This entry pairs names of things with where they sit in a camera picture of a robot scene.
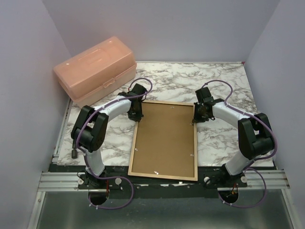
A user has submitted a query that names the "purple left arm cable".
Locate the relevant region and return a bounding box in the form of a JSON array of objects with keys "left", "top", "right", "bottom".
[{"left": 75, "top": 78, "right": 153, "bottom": 210}]

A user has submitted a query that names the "aluminium extrusion rail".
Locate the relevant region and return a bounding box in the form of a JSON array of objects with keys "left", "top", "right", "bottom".
[{"left": 38, "top": 172, "right": 79, "bottom": 192}]

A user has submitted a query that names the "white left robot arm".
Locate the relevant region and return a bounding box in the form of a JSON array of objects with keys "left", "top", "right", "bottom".
[{"left": 71, "top": 83, "right": 149, "bottom": 188}]

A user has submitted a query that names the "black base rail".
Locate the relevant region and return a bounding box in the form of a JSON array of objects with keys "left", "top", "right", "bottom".
[{"left": 48, "top": 164, "right": 247, "bottom": 199}]

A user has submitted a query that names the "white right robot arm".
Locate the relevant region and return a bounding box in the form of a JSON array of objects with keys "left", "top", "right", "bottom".
[{"left": 193, "top": 87, "right": 277, "bottom": 187}]

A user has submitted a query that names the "pink plastic storage box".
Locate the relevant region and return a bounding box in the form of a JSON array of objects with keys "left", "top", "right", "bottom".
[{"left": 53, "top": 37, "right": 137, "bottom": 107}]

